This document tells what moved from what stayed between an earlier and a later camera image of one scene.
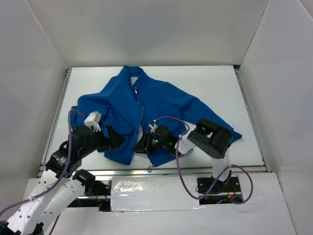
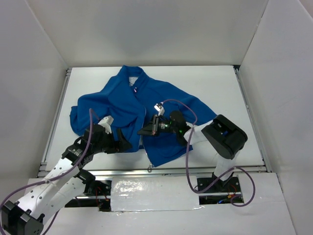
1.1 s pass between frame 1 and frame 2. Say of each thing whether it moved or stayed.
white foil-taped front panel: stayed
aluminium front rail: stayed
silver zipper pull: stayed
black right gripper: moved
